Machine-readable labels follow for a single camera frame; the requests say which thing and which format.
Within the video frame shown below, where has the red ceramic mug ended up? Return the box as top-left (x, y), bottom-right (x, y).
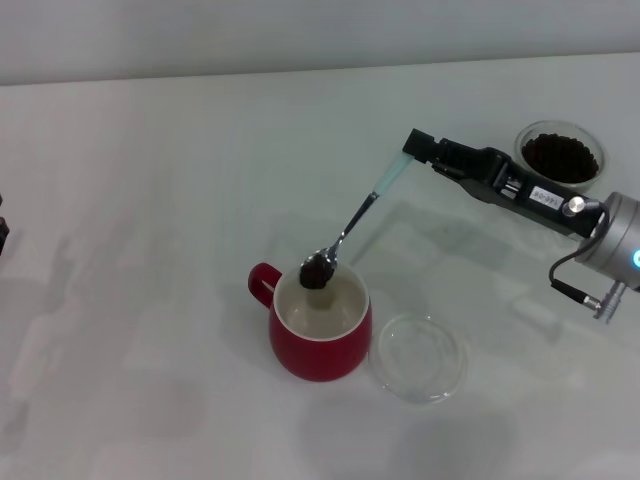
top-left (246, 260), bottom-right (374, 384)

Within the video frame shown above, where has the clear glass cup with handle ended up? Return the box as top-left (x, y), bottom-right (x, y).
top-left (514, 118), bottom-right (606, 190)

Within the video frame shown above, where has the coffee beans pile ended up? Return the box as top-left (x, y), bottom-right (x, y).
top-left (520, 132), bottom-right (600, 184)

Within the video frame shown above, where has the black cable with plug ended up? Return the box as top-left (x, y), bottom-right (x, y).
top-left (548, 199), bottom-right (626, 322)

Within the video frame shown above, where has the small portion of coffee beans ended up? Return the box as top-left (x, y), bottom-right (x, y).
top-left (298, 254), bottom-right (335, 291)

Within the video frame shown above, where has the metal spoon with blue handle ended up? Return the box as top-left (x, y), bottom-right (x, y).
top-left (298, 152), bottom-right (414, 291)

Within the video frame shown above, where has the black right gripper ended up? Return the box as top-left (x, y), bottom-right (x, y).
top-left (402, 128), bottom-right (609, 241)

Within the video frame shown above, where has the small clear glass dish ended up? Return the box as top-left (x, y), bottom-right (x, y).
top-left (368, 313), bottom-right (470, 406)

